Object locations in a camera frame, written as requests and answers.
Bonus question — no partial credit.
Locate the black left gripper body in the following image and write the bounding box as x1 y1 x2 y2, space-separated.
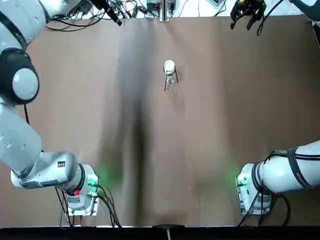
89 0 113 14

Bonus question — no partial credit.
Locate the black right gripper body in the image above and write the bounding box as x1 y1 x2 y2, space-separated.
230 0 267 17

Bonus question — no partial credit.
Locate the white ceramic crucible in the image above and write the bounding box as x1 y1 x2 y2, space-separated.
163 59 176 75

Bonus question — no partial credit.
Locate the black wire tripod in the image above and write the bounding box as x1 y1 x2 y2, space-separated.
163 62 179 93

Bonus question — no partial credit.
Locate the black desk cable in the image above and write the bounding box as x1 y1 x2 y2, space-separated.
46 8 108 32

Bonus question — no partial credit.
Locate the aluminium camera post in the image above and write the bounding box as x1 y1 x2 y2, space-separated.
159 0 174 23

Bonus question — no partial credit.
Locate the black right arm base cable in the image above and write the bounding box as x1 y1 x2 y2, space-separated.
237 193 292 227

